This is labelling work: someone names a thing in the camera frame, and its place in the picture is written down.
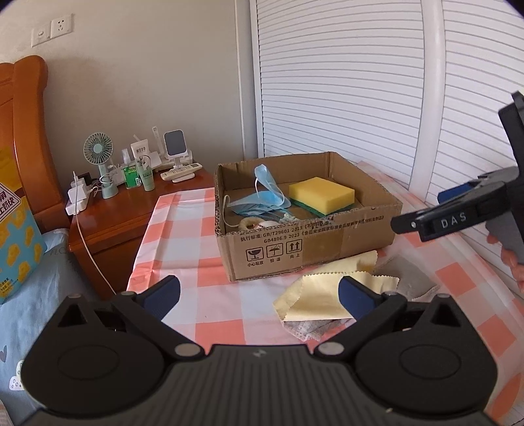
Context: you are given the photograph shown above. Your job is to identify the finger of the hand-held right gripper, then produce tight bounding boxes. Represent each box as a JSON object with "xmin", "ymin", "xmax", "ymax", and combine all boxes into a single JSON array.
[
  {"xmin": 437, "ymin": 166, "xmax": 517, "ymax": 204},
  {"xmin": 391, "ymin": 180, "xmax": 508, "ymax": 234}
]

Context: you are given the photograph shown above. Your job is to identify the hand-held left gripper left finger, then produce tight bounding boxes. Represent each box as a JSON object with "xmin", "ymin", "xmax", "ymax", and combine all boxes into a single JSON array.
[{"xmin": 55, "ymin": 275, "xmax": 202, "ymax": 361}]

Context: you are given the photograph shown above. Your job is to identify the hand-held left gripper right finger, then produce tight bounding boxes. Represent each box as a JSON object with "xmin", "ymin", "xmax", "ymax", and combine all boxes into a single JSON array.
[{"xmin": 315, "ymin": 276, "xmax": 463, "ymax": 361}]

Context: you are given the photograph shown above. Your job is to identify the pale yellow cloth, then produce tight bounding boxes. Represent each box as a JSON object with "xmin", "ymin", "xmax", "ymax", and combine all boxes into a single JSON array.
[{"xmin": 273, "ymin": 251, "xmax": 400, "ymax": 324}]

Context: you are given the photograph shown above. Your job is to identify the brown cardboard box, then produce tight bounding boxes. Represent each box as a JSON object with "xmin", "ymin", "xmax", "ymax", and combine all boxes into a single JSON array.
[{"xmin": 215, "ymin": 151, "xmax": 404, "ymax": 282}]

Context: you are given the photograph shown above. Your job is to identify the yellow green sponge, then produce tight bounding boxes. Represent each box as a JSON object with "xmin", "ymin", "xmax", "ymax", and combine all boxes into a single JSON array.
[{"xmin": 289, "ymin": 177, "xmax": 356, "ymax": 216}]

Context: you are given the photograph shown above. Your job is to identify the cream fluffy hair scrunchie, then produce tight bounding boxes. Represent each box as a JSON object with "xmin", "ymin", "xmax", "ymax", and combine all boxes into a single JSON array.
[{"xmin": 238, "ymin": 217, "xmax": 280, "ymax": 232}]

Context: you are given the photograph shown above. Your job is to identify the blue face mask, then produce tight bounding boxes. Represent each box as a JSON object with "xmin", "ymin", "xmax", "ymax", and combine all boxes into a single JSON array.
[
  {"xmin": 224, "ymin": 192, "xmax": 287, "ymax": 217},
  {"xmin": 254, "ymin": 164, "xmax": 292, "ymax": 207}
]

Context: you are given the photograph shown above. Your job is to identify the person's right hand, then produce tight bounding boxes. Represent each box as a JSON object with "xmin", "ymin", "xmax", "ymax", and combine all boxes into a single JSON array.
[{"xmin": 487, "ymin": 234, "xmax": 524, "ymax": 292}]

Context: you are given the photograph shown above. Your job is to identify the pink white checkered tablecloth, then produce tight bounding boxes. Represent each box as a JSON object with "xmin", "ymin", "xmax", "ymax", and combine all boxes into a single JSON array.
[{"xmin": 127, "ymin": 162, "xmax": 524, "ymax": 426}]

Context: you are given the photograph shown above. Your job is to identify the grey patterned cloth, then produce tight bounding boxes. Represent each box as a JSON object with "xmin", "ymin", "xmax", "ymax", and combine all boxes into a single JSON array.
[{"xmin": 282, "ymin": 255, "xmax": 440, "ymax": 340}]

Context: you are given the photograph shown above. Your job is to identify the wooden nightstand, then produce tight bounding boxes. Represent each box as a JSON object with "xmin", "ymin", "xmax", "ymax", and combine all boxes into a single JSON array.
[{"xmin": 67, "ymin": 170, "xmax": 217, "ymax": 296}]

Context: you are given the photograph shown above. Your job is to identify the green cosmetic tube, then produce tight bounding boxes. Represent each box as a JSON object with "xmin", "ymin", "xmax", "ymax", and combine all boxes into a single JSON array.
[{"xmin": 139, "ymin": 158, "xmax": 155, "ymax": 191}]

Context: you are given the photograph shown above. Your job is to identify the blue cloud print bedsheet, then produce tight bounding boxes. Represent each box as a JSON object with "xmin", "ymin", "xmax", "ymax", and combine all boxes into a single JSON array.
[{"xmin": 0, "ymin": 229, "xmax": 123, "ymax": 426}]

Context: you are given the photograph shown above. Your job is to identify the white remote control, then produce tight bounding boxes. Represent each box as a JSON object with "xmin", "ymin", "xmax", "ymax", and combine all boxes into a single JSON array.
[{"xmin": 160, "ymin": 163, "xmax": 203, "ymax": 182}]

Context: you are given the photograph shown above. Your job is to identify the white power strip with chargers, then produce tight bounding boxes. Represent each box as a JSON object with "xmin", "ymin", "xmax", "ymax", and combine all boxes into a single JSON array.
[{"xmin": 65, "ymin": 172, "xmax": 101, "ymax": 216}]

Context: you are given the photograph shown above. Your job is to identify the white louvered wardrobe doors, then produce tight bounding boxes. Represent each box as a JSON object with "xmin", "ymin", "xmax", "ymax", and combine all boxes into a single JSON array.
[{"xmin": 235, "ymin": 0, "xmax": 524, "ymax": 238}]

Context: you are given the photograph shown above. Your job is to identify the yellow teal printed bag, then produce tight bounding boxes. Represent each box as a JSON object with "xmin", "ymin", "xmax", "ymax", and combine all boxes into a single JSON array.
[{"xmin": 0, "ymin": 147, "xmax": 47, "ymax": 304}]

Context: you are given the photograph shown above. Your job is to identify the white phone stand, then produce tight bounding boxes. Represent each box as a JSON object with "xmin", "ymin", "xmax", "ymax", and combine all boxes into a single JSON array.
[{"xmin": 164, "ymin": 130, "xmax": 193, "ymax": 169}]

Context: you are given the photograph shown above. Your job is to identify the small green desk fan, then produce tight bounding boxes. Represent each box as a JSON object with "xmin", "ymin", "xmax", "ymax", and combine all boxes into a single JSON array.
[{"xmin": 84, "ymin": 132, "xmax": 119, "ymax": 199}]

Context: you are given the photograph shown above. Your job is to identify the wooden headboard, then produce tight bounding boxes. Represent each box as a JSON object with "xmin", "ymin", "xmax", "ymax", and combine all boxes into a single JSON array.
[{"xmin": 0, "ymin": 55, "xmax": 70, "ymax": 230}]

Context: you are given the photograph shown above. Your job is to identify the white charging cable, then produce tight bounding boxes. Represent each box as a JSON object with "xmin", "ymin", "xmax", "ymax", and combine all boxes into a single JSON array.
[{"xmin": 76, "ymin": 212, "xmax": 119, "ymax": 293}]

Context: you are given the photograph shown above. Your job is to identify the white wall switch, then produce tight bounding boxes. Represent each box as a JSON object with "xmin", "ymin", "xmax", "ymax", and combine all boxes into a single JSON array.
[{"xmin": 32, "ymin": 25, "xmax": 52, "ymax": 48}]

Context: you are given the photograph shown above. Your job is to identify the white wall socket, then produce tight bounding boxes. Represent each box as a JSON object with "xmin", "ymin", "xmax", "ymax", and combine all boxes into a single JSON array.
[{"xmin": 51, "ymin": 14, "xmax": 74, "ymax": 37}]

